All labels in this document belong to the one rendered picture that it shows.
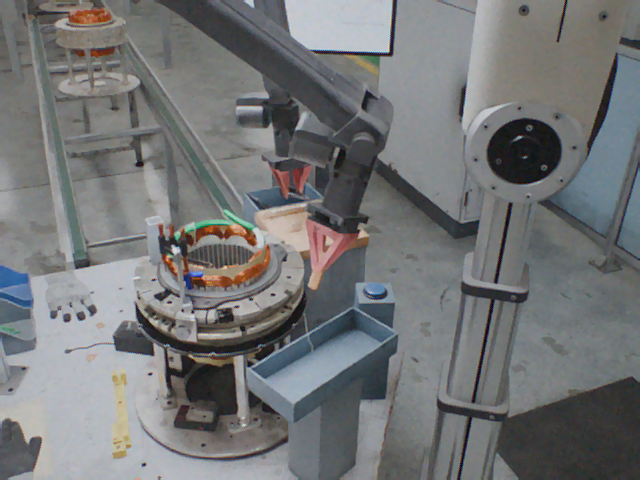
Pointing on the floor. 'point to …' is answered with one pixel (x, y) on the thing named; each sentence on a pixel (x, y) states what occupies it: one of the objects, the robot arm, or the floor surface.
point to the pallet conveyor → (172, 142)
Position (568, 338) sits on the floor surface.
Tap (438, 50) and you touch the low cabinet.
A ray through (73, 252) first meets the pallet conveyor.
